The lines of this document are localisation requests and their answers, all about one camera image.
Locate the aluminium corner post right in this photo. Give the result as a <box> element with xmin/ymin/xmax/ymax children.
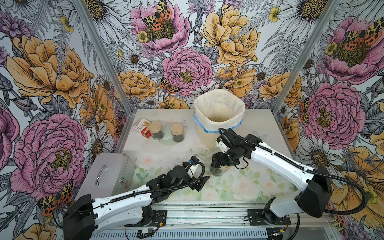
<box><xmin>272</xmin><ymin>0</ymin><xmax>341</xmax><ymax>115</ymax></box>

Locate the glass tea jar beige lid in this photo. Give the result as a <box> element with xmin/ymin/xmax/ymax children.
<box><xmin>149</xmin><ymin>122</ymin><xmax>164</xmax><ymax>141</ymax></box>

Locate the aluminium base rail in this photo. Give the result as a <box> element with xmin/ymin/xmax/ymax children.
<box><xmin>91</xmin><ymin>202</ymin><xmax>342</xmax><ymax>240</ymax></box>

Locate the beige trash bin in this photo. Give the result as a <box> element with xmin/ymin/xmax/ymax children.
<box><xmin>196</xmin><ymin>119</ymin><xmax>241</xmax><ymax>151</ymax></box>

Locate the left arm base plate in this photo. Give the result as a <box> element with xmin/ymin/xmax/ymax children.
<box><xmin>125</xmin><ymin>210</ymin><xmax>168</xmax><ymax>227</ymax></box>

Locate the aluminium corner post left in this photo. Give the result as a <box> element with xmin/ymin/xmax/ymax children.
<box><xmin>70</xmin><ymin>0</ymin><xmax>134</xmax><ymax>116</ymax></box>

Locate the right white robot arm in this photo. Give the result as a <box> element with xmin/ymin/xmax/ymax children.
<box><xmin>212</xmin><ymin>128</ymin><xmax>368</xmax><ymax>225</ymax></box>

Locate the silver metal case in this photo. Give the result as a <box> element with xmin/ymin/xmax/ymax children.
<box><xmin>75</xmin><ymin>153</ymin><xmax>135</xmax><ymax>201</ymax></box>

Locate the red white bandage box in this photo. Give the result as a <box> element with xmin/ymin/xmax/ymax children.
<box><xmin>132</xmin><ymin>118</ymin><xmax>152</xmax><ymax>139</ymax></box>

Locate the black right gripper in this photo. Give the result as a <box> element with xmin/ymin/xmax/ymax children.
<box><xmin>211</xmin><ymin>146</ymin><xmax>242</xmax><ymax>169</ymax></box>

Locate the glass jar with tea leaves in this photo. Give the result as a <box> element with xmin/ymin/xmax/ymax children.
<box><xmin>210</xmin><ymin>166</ymin><xmax>231</xmax><ymax>177</ymax></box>

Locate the aluminium corner post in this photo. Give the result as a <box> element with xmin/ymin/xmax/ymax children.
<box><xmin>272</xmin><ymin>0</ymin><xmax>341</xmax><ymax>115</ymax></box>
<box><xmin>70</xmin><ymin>0</ymin><xmax>134</xmax><ymax>116</ymax></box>

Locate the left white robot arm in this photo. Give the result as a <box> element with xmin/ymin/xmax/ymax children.
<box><xmin>63</xmin><ymin>156</ymin><xmax>210</xmax><ymax>240</ymax></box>

